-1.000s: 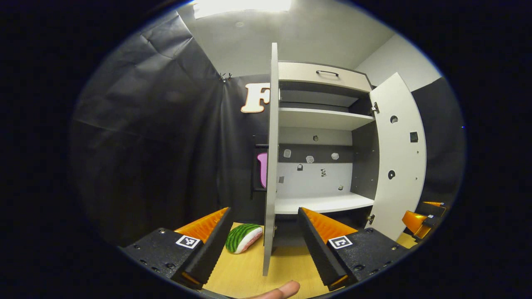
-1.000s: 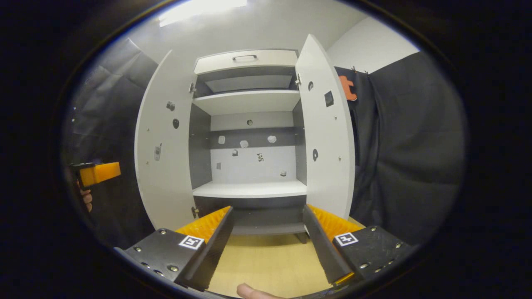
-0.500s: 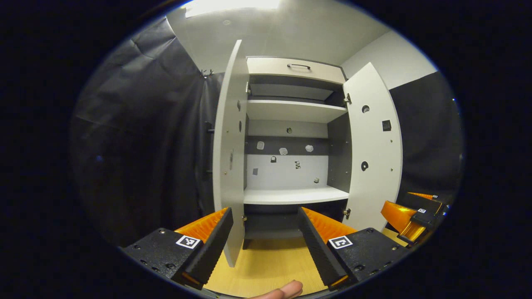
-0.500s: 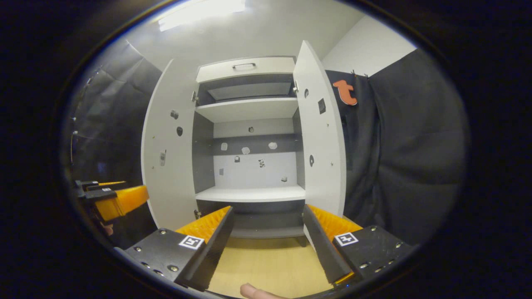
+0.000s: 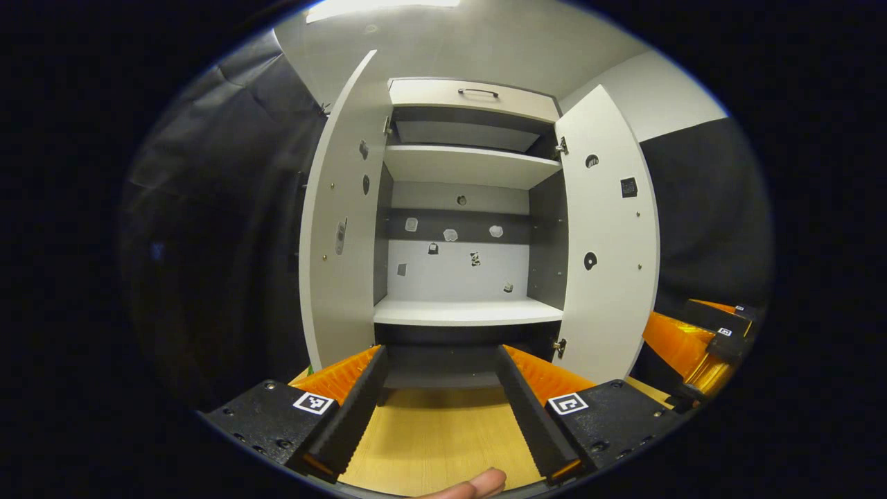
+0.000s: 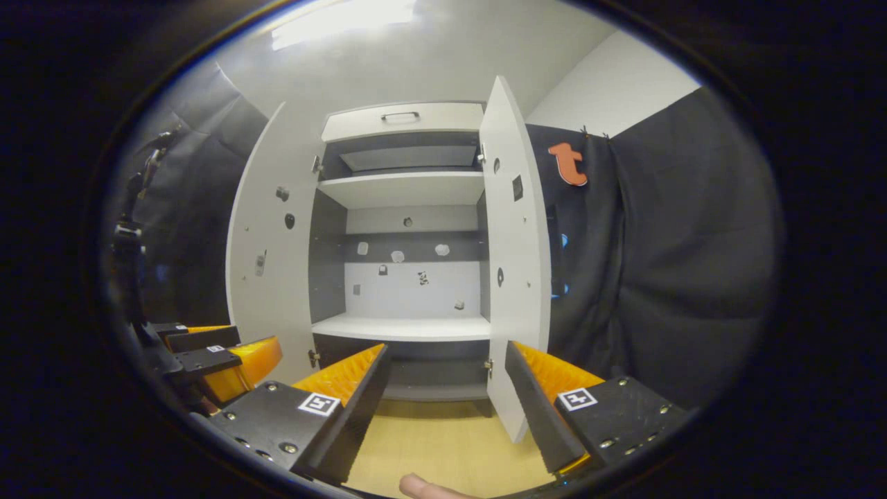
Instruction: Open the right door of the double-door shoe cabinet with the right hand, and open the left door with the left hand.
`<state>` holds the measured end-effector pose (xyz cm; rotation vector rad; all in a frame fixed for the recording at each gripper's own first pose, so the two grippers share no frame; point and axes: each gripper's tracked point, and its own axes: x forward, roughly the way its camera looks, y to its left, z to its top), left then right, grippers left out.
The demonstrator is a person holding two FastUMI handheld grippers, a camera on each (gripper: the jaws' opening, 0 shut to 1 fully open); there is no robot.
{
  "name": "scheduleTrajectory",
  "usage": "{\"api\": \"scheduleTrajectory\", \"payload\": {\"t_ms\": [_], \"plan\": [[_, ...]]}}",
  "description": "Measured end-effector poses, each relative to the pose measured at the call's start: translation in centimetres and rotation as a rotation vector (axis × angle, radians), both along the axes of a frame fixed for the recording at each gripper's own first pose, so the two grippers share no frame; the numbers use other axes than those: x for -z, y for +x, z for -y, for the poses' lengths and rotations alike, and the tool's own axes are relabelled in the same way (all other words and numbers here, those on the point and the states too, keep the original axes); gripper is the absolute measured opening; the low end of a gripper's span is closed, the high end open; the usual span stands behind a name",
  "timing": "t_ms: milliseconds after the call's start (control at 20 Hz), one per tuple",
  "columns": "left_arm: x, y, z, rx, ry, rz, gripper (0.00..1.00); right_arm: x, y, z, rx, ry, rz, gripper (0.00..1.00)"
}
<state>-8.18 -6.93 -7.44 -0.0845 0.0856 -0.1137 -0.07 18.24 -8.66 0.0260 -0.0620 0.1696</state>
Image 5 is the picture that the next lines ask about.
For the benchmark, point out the ceiling light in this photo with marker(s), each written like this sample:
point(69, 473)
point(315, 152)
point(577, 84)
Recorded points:
point(381, 8)

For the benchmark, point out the white shoe cabinet door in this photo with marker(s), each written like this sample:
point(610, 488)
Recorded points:
point(343, 291)
point(610, 305)

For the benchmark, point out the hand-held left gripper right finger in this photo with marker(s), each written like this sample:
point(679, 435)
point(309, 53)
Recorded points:
point(530, 416)

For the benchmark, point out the black backdrop cloth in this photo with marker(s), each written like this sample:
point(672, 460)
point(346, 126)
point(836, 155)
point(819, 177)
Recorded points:
point(208, 242)

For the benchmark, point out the white cabinet shelf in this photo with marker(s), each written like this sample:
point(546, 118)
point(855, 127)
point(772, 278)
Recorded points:
point(464, 312)
point(464, 166)

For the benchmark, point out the white cabinet drawer front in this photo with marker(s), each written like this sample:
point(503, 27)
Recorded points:
point(429, 93)

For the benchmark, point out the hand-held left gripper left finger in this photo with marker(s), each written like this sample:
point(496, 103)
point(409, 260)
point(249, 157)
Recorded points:
point(353, 416)

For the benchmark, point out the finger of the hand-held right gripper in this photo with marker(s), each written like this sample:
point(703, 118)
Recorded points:
point(679, 343)
point(721, 313)

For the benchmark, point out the white double-door shoe cabinet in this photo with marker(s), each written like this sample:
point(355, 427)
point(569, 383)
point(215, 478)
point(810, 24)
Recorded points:
point(450, 270)

